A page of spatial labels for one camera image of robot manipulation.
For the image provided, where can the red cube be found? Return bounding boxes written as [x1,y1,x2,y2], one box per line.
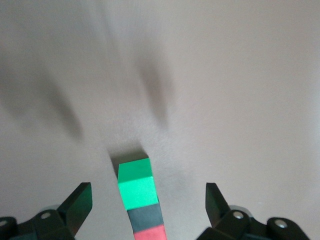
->
[133,223,168,240]

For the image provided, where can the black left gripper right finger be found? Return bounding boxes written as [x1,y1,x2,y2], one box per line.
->
[205,182,311,240]

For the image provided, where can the black cube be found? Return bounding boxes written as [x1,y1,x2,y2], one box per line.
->
[126,203,165,233]

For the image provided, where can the green cube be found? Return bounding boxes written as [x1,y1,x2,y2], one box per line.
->
[117,157,161,211]

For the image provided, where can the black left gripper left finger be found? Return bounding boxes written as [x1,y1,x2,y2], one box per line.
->
[0,182,94,240]

